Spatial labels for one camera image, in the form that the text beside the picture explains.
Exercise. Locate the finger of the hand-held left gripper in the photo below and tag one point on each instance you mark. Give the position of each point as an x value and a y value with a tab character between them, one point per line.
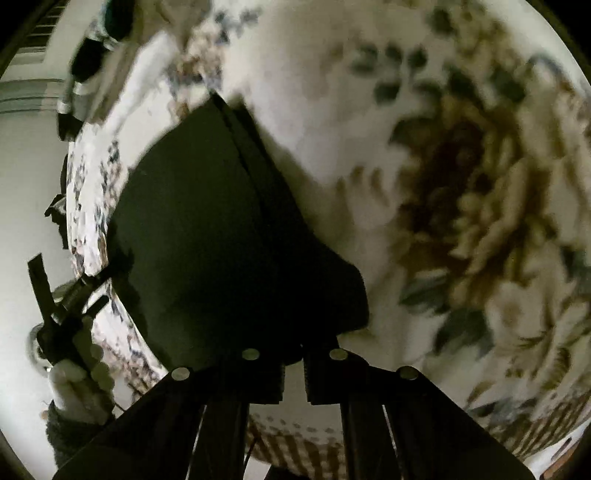
40	286
92	282

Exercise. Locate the folded white cloth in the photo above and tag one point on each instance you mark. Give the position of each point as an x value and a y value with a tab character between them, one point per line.
143	69

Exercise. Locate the dark striped sweater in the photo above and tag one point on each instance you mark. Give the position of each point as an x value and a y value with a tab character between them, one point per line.
221	240

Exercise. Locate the barred window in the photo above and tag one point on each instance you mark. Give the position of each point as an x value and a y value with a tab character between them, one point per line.
44	23

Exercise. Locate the floral bedspread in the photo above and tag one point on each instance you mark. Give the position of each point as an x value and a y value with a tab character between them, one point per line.
323	115

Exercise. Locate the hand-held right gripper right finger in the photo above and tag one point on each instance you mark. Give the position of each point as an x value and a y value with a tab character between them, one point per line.
323	378

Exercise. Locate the person's left hand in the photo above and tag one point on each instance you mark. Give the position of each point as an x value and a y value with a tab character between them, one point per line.
76	390

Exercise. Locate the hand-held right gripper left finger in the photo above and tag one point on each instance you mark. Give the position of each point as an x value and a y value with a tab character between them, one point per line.
263	383

